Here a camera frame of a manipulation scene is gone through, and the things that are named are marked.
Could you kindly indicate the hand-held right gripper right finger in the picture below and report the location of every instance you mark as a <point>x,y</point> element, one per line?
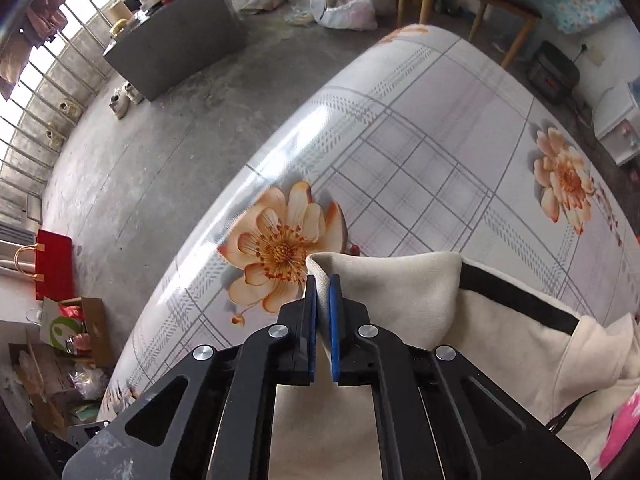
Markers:
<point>334,330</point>

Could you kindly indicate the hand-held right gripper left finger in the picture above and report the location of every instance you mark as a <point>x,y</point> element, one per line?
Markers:
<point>311,330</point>

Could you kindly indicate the cream zip jacket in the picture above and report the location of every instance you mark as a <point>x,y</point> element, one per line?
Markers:
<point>425,300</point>

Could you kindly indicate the cardboard box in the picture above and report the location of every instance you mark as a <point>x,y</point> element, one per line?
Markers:
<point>97,320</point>
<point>45,375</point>

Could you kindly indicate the white green paper bag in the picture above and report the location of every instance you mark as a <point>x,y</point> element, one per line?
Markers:
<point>57,330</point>

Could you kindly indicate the red gift bag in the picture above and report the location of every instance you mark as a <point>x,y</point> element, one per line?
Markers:
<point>55,265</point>

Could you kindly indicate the beige shoe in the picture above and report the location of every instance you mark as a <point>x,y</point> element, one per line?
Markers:
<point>135,94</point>
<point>119,102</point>

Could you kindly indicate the pink leaf print blanket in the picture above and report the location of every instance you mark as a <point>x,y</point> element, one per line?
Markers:
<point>625,430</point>

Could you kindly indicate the grey cabinet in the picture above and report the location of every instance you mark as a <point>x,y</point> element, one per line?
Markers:
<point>175,45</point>

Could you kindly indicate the white plastic bag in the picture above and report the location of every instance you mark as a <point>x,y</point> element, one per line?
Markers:
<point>345,10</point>

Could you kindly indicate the black electric heater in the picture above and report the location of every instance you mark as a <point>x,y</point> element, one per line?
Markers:
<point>552,72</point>

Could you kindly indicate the white small drawer cabinet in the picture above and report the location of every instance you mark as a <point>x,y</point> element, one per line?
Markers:
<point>617,115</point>

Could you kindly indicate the metal window railing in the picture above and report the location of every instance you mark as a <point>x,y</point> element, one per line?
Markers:
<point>44,92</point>

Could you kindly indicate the pink hanging garment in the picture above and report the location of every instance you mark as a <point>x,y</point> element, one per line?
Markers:
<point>50,5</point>

